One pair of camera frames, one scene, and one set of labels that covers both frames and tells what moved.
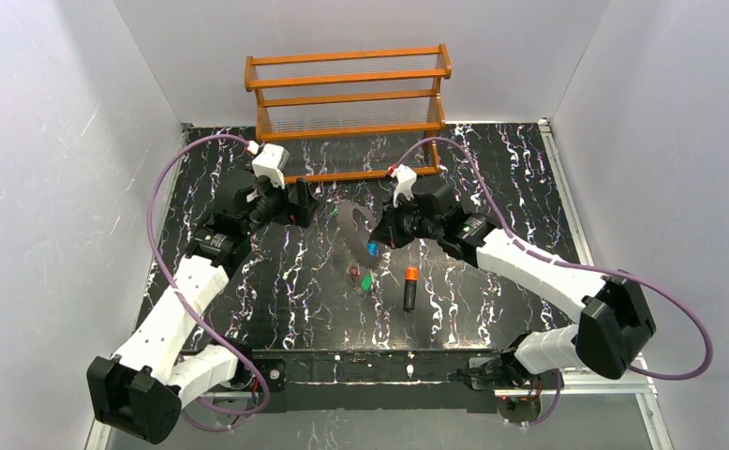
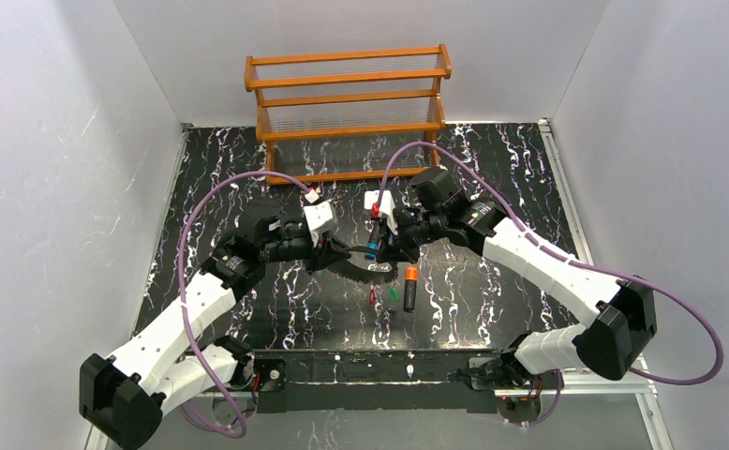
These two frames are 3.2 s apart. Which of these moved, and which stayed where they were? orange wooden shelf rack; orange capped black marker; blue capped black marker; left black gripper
Moved: left black gripper
Stayed: orange capped black marker; blue capped black marker; orange wooden shelf rack
